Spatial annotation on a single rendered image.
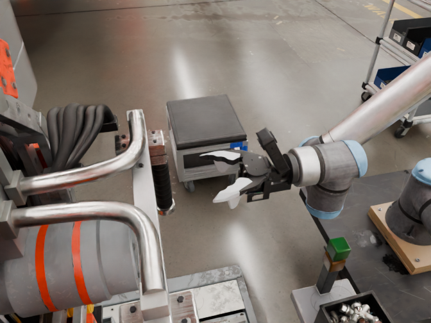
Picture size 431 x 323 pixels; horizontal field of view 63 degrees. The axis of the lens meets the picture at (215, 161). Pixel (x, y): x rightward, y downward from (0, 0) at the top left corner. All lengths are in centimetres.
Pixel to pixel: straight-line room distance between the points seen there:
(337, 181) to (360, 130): 17
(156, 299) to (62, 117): 33
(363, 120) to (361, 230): 58
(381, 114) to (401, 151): 145
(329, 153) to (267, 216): 100
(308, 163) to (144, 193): 40
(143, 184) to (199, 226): 120
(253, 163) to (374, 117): 34
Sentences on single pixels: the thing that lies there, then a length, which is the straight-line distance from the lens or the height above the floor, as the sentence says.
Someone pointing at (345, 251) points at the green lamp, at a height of 66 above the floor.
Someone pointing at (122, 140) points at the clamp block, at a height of 95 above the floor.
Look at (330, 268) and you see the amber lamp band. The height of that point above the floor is 59.
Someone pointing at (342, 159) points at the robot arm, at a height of 84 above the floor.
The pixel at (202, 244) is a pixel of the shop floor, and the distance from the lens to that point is 166.
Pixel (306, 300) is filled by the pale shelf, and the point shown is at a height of 45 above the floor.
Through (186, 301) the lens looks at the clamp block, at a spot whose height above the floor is 95.
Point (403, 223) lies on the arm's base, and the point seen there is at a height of 40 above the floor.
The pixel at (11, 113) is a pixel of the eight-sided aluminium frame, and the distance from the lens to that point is 61.
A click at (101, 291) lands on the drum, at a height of 86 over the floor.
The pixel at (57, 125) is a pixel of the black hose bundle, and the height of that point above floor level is 103.
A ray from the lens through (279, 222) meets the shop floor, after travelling 176.
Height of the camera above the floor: 135
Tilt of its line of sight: 41 degrees down
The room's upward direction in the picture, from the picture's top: straight up
